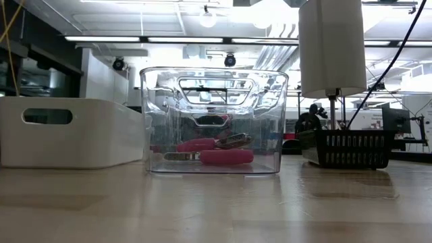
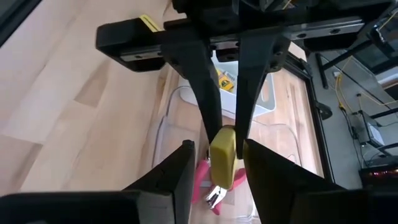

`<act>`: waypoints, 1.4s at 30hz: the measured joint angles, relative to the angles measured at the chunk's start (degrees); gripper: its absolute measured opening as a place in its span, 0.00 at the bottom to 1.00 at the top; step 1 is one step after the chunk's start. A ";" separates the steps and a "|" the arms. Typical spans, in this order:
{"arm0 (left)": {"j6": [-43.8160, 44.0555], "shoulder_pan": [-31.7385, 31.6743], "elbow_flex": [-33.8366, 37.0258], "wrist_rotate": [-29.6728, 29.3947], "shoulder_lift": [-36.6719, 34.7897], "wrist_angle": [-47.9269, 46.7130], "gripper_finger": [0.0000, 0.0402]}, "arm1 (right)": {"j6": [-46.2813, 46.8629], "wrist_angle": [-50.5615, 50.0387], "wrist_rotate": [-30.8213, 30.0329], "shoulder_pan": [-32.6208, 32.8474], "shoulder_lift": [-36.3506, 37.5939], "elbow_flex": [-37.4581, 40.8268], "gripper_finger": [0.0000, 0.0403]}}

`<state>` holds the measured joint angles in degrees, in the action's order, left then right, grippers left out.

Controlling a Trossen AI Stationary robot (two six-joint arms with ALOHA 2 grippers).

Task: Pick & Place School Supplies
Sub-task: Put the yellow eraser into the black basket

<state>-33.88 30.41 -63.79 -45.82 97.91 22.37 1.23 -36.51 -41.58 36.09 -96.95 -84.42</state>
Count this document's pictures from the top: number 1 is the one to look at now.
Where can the black slotted plastic basket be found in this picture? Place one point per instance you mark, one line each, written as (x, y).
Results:
(351, 150)

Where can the clear plastic bin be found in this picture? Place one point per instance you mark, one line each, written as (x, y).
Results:
(270, 101)

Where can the black office chair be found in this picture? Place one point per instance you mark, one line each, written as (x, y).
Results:
(291, 146)

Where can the person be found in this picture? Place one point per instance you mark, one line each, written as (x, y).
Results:
(308, 121)

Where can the white plastic bin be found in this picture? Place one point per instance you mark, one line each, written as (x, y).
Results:
(94, 141)

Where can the black monitor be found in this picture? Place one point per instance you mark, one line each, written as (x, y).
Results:
(396, 119)

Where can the round black ceiling camera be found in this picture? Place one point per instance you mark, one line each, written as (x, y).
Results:
(230, 60)
(119, 64)

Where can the black aluminium table frame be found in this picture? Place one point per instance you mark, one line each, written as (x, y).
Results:
(415, 157)

